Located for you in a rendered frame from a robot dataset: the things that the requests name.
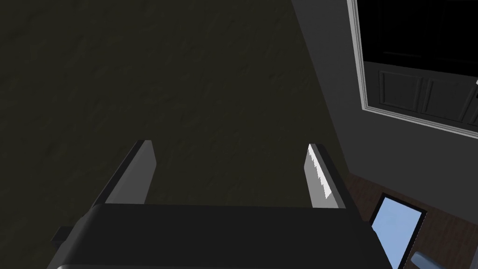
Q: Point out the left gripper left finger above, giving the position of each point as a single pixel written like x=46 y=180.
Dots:
x=132 y=179

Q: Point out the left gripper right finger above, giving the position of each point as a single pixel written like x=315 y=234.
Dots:
x=324 y=179

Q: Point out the blue grey rounded object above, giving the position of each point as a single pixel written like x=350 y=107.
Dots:
x=424 y=260

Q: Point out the black framed blue picture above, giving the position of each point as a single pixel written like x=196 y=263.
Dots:
x=396 y=228

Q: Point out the dark panelled door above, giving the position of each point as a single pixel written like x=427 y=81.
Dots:
x=418 y=86

